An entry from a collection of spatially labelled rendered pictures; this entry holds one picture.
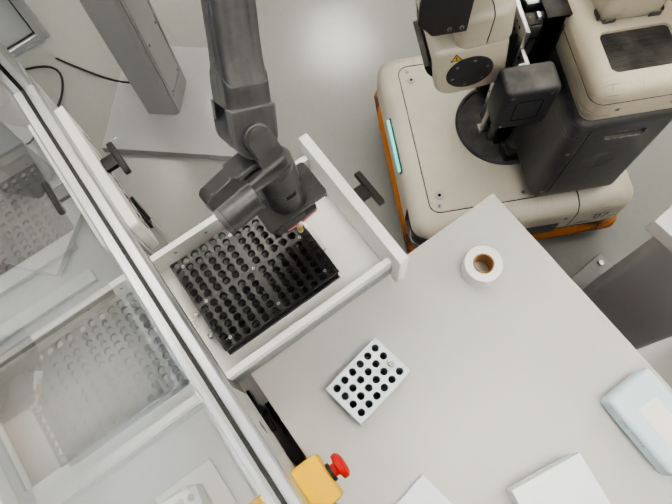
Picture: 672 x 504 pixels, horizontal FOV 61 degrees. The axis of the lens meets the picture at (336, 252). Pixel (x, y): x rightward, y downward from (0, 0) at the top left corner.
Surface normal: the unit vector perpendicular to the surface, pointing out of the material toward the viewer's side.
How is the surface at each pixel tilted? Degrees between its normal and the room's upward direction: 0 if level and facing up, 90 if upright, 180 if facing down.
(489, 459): 0
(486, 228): 0
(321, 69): 0
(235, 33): 56
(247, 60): 50
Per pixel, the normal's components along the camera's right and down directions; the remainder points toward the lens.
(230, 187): 0.51, 0.44
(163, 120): -0.04, -0.33
